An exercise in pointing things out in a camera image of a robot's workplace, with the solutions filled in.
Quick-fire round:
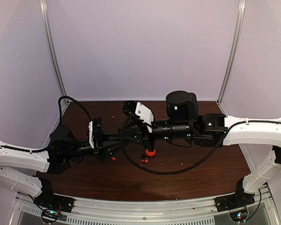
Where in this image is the red round charging case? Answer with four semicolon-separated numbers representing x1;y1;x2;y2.
145;149;156;157

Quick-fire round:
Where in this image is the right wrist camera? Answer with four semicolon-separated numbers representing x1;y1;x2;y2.
122;100;155;133

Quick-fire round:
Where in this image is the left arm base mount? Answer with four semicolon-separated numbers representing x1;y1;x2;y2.
30;193;74;224

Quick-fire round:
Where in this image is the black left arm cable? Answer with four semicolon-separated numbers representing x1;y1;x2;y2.
32;96;94;153

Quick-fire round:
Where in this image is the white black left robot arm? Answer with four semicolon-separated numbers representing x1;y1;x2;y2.
0;122;121;208

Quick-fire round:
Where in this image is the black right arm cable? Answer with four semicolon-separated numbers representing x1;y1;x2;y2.
120;117;228;175

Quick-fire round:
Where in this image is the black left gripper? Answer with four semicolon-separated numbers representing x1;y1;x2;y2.
65;129;128;164

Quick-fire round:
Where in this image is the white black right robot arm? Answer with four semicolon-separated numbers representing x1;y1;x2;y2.
119;90;281;209

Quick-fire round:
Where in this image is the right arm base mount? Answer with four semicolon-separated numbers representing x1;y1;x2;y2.
214;193;255;223

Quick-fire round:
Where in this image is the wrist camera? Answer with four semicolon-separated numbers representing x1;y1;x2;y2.
88;117;102;152
122;100;155;133

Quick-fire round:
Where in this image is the aluminium front rail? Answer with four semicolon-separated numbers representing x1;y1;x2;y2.
8;185;281;225

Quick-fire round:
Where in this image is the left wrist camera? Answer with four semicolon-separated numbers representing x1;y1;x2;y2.
88;117;102;152

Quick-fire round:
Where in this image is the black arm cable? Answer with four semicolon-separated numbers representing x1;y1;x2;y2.
120;117;228;175
32;96;94;153

